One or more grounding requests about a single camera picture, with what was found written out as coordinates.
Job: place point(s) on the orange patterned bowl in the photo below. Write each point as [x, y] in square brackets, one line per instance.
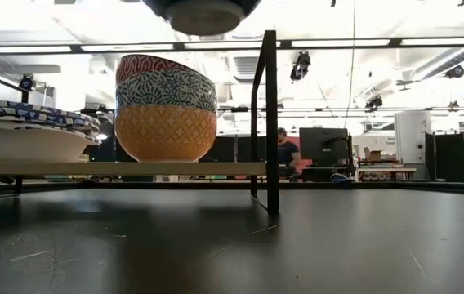
[166, 134]

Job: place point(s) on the teal floral patterned bowl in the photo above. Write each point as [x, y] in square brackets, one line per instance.
[166, 92]

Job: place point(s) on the red patterned bowl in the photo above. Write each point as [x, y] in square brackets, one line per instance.
[142, 65]

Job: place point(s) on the dark blue diamond-pattern bowl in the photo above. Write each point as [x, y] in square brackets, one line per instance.
[203, 18]

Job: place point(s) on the person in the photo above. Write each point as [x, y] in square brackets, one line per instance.
[287, 153]

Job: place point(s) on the black computer monitor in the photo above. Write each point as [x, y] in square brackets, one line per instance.
[324, 145]

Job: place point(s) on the cardboard box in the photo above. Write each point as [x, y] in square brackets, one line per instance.
[375, 155]

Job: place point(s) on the light wooden background desk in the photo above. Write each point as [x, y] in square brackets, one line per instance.
[387, 170]

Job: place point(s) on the white cylindrical column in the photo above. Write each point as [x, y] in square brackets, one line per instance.
[411, 134]

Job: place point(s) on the black partition screen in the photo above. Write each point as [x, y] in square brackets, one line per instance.
[456, 157]

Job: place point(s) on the wooden shelf with black frame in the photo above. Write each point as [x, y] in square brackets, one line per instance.
[134, 168]

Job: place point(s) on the black ceiling-hung camera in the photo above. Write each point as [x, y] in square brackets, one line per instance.
[27, 83]
[454, 72]
[300, 65]
[374, 102]

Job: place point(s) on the black overhead frame bar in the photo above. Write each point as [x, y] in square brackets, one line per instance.
[395, 41]

